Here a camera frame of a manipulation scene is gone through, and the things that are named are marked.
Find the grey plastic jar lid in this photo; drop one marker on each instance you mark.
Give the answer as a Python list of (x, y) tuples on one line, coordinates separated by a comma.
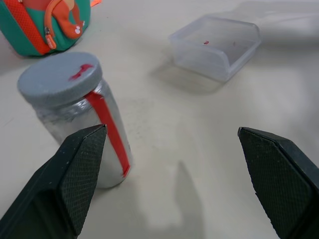
[(57, 77)]

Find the green and orange backpack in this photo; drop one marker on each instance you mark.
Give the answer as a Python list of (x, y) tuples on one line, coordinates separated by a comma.
[(37, 22)]

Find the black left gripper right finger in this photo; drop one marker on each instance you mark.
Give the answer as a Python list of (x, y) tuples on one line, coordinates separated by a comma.
[(281, 181)]

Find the clear plastic container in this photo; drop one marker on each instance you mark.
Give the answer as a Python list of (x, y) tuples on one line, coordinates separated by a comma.
[(214, 47)]

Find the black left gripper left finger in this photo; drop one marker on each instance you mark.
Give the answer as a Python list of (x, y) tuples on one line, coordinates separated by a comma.
[(62, 184)]

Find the grey lidded jar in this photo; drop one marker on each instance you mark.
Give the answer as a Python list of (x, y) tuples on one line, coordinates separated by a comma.
[(99, 139)]

